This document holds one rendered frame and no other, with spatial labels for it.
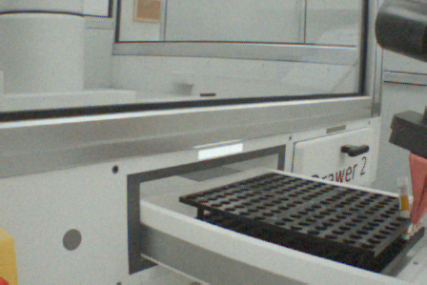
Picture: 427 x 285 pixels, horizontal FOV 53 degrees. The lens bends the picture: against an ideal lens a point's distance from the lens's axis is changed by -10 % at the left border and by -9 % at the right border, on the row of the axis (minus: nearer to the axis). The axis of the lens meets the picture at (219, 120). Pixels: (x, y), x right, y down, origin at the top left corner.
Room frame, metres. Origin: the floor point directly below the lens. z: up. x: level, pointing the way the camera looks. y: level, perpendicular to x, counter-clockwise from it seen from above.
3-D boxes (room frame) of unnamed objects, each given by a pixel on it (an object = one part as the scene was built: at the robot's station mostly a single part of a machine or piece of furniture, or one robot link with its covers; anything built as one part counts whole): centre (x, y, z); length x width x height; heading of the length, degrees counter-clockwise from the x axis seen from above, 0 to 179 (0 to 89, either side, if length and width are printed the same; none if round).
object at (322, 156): (0.80, -0.21, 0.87); 0.29 x 0.02 x 0.11; 140
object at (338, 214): (0.48, -0.10, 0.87); 0.22 x 0.18 x 0.06; 50
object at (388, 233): (0.41, -0.18, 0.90); 0.18 x 0.02 x 0.01; 140
